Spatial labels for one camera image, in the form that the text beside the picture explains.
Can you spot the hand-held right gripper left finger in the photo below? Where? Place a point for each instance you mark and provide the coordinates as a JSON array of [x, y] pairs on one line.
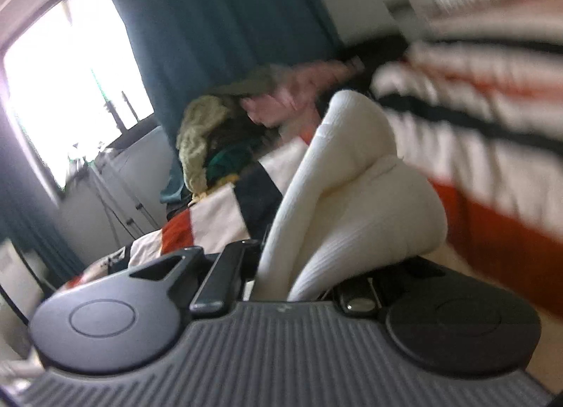
[[233, 266]]

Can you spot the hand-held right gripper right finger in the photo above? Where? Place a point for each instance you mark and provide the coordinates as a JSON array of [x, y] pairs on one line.
[[356, 297]]

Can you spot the white hooded garment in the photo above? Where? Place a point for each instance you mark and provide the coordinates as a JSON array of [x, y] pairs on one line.
[[352, 196]]

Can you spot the dark green garment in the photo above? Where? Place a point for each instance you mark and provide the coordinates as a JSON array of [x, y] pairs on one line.
[[228, 160]]

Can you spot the silver tripod stand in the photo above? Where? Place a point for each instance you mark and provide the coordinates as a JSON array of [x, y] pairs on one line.
[[134, 210]]

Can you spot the dark brown garment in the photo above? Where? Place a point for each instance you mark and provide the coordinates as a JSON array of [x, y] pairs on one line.
[[237, 130]]

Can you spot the pale yellow knit blanket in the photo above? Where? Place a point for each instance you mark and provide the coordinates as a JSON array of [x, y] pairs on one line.
[[198, 134]]

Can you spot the olive grey garment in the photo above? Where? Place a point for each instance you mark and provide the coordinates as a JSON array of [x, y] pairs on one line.
[[259, 79]]

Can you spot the grey-blue curtain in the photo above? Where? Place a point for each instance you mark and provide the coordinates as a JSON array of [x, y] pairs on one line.
[[26, 213]]

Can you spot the white chair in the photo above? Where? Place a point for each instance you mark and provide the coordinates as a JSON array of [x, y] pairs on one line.
[[17, 270]]

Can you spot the orange black striped blanket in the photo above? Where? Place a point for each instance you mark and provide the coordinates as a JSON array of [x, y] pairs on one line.
[[484, 103]]

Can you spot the dark armchair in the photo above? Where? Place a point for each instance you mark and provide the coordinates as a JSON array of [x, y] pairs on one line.
[[378, 48]]

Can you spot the teal curtain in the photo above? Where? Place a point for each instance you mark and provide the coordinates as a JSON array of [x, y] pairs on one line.
[[211, 15]]

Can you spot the dark-framed window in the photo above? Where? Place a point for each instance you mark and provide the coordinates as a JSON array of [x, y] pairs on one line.
[[57, 81]]

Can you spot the dark wall switch plate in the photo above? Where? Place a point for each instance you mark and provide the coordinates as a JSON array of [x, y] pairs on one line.
[[399, 7]]

